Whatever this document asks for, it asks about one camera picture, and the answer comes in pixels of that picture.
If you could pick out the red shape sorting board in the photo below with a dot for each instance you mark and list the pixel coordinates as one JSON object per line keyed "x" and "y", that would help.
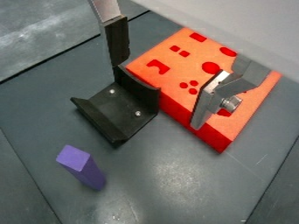
{"x": 178, "y": 66}

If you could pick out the black curved holder bracket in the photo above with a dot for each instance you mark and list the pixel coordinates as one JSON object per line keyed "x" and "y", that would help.
{"x": 122, "y": 108}

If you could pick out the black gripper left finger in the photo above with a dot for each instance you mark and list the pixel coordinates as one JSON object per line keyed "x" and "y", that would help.
{"x": 114, "y": 29}

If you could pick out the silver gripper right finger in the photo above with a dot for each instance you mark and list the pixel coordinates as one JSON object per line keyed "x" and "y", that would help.
{"x": 219, "y": 92}

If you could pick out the purple rectangular block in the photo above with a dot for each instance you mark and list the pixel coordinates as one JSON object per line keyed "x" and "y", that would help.
{"x": 81, "y": 165}

